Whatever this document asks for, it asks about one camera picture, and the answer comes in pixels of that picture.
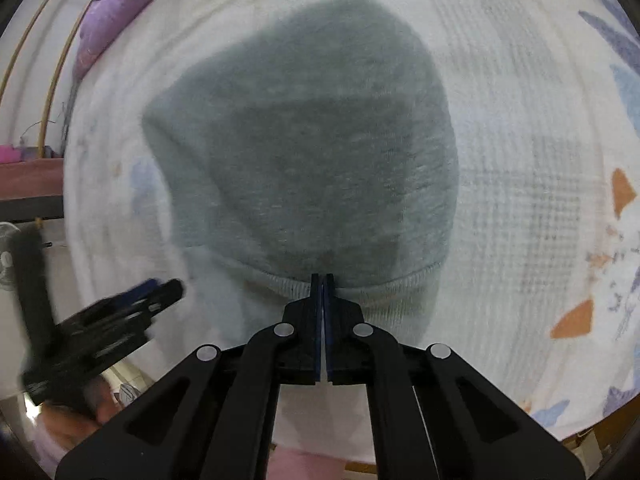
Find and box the grey zip hoodie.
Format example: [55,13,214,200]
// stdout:
[142,0,458,346]

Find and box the white floral bed sheet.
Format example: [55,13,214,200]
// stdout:
[65,0,639,439]

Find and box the yellow hoop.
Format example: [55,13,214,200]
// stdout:
[1,0,90,153]

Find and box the wooden bed frame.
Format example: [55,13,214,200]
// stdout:
[563,401,639,480]

